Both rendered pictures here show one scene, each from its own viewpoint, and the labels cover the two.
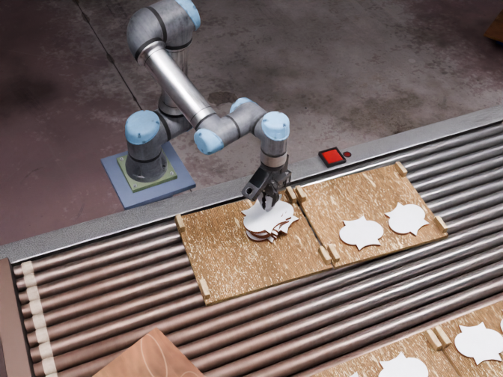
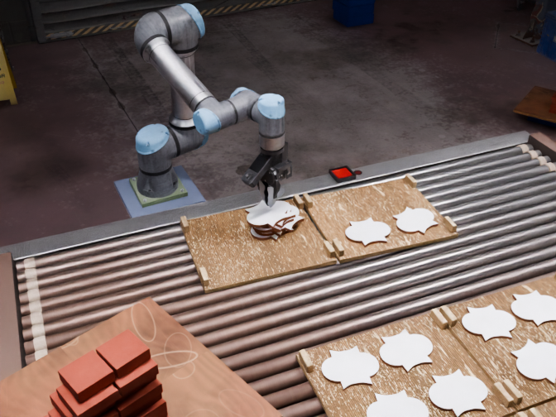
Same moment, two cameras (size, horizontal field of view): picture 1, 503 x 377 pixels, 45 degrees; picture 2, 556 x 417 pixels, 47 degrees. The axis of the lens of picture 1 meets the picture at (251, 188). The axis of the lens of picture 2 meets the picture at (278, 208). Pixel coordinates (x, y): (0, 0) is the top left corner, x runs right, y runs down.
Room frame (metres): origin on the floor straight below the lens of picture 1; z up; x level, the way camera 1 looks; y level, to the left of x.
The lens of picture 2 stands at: (-0.36, -0.18, 2.18)
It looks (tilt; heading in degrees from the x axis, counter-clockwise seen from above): 36 degrees down; 4
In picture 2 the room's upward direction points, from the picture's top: straight up
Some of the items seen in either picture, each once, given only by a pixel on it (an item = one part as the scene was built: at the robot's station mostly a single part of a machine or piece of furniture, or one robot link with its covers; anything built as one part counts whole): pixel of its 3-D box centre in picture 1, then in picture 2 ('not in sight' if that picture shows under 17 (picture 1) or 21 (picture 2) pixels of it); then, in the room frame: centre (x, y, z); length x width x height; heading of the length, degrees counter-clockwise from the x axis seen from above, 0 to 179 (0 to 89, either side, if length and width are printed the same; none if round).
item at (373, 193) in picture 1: (367, 212); (376, 217); (1.36, -0.40, 0.93); 0.41 x 0.35 x 0.02; 112
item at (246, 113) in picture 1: (246, 118); (245, 106); (1.33, 0.02, 1.34); 0.11 x 0.11 x 0.08; 44
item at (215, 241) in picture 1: (251, 242); (255, 242); (1.20, -0.01, 0.93); 0.41 x 0.35 x 0.02; 113
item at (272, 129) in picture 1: (274, 133); (270, 115); (1.27, -0.05, 1.34); 0.09 x 0.08 x 0.11; 44
